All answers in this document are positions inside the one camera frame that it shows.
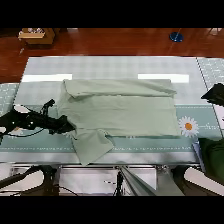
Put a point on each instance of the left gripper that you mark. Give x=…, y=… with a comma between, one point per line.
x=62, y=124

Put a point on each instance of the pale green shirt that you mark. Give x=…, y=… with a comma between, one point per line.
x=123, y=113

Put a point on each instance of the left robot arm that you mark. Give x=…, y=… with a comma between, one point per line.
x=26, y=120

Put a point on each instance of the cardboard box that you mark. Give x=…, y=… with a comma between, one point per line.
x=37, y=36

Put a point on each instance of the blue round object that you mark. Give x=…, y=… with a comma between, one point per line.
x=176, y=37

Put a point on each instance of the dark green garment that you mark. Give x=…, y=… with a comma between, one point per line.
x=213, y=160

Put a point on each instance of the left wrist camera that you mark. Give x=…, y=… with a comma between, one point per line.
x=48, y=105

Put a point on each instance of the silver frame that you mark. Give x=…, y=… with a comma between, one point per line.
x=143, y=181

